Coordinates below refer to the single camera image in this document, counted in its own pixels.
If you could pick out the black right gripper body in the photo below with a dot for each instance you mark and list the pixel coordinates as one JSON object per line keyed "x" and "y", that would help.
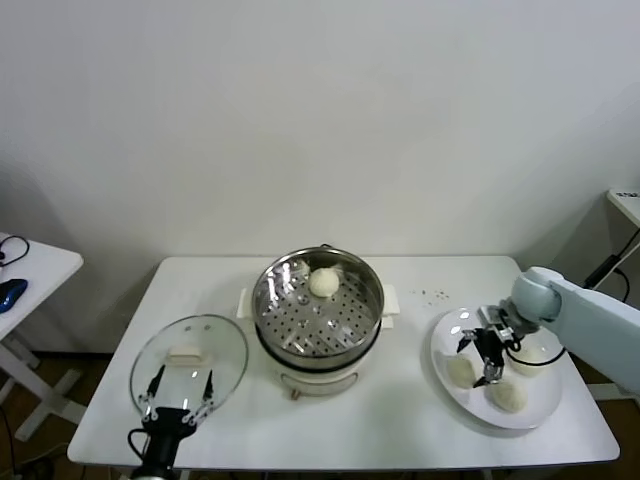
{"x": 491, "y": 346}

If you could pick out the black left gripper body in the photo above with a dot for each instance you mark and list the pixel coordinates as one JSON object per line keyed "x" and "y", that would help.
{"x": 167, "y": 424}

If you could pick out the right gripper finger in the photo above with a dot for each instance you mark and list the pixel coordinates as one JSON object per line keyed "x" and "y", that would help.
{"x": 470, "y": 338}
{"x": 491, "y": 372}

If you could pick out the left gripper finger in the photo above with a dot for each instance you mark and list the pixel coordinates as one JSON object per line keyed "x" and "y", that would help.
{"x": 210, "y": 389}
{"x": 157, "y": 382}

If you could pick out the white steamed baozi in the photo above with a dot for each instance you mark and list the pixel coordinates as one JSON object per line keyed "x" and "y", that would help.
{"x": 323, "y": 282}
{"x": 509, "y": 396}
{"x": 530, "y": 356}
{"x": 460, "y": 372}

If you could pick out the round glass pot lid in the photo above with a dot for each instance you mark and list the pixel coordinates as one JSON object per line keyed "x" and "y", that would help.
{"x": 186, "y": 358}

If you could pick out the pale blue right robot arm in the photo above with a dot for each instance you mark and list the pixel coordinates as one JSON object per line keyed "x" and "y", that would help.
{"x": 590, "y": 320}

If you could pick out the stainless steel steamer basket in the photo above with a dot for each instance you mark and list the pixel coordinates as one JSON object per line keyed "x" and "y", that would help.
{"x": 270, "y": 295}

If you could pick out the white round plate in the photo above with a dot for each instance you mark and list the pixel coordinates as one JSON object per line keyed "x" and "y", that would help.
{"x": 450, "y": 335}

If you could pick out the white electric cooker base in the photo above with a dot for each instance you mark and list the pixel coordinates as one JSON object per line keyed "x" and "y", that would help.
{"x": 320, "y": 382}

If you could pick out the white side table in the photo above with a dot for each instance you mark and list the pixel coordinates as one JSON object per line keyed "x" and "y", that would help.
{"x": 50, "y": 260}

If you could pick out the blue computer mouse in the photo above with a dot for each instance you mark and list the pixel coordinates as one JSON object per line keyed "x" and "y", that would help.
{"x": 12, "y": 292}

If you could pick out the white shelf with label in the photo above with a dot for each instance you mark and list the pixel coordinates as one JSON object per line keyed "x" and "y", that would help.
{"x": 627, "y": 205}

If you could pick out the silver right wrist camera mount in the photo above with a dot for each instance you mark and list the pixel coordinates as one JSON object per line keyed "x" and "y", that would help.
{"x": 489, "y": 315}

